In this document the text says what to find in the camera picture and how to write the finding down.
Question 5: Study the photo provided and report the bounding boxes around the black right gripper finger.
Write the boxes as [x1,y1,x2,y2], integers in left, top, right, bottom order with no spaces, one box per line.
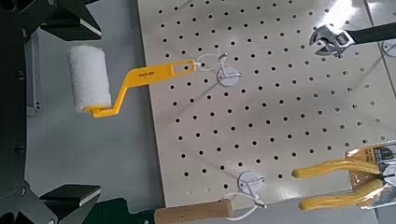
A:
[8,184,103,224]
[21,0,103,42]

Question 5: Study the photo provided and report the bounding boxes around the grey display stand panel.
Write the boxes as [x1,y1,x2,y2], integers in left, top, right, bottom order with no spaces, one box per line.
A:
[24,0,396,224]

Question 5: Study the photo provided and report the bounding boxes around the beige perforated pegboard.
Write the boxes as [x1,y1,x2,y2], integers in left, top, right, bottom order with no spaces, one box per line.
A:
[136,0,396,209]

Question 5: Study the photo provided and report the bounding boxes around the yellow handled white paint roller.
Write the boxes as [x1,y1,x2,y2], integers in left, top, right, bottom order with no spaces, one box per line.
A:
[67,44,199,120]

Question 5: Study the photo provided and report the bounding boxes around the wooden handled green trowel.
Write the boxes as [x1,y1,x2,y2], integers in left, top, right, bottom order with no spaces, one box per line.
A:
[82,197,234,224]

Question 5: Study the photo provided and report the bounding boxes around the white cord loop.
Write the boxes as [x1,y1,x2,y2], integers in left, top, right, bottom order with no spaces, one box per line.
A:
[195,52,222,73]
[222,190,268,222]

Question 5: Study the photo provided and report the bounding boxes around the black handled adjustable wrench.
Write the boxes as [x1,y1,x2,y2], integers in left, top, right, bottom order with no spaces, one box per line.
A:
[307,21,396,59]

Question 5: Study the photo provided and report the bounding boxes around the packaged yellow handled pliers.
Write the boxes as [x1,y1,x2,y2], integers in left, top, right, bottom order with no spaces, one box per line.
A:
[290,139,396,213]

